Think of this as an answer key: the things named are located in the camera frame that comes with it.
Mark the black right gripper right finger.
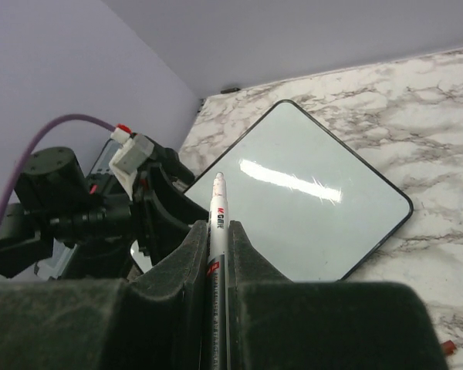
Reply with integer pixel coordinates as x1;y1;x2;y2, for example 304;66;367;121
228;221;448;369

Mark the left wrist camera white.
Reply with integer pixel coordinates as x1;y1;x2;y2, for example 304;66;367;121
109;125;154;200

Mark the red marker cap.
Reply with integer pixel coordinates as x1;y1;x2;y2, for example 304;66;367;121
441;340;457;356

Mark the black plastic toolbox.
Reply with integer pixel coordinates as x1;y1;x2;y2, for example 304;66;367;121
34;140;133;281

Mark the white whiteboard black frame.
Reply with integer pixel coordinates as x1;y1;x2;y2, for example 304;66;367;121
130;99;414;282

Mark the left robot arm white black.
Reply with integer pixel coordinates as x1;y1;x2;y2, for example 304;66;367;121
0;146;208;279

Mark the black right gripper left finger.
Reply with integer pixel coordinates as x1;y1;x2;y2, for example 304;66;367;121
0;221;208;369

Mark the red capped whiteboard marker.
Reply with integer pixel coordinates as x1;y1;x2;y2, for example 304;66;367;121
201;172;229;369

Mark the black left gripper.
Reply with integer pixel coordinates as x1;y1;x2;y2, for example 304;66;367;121
133;144;208;265

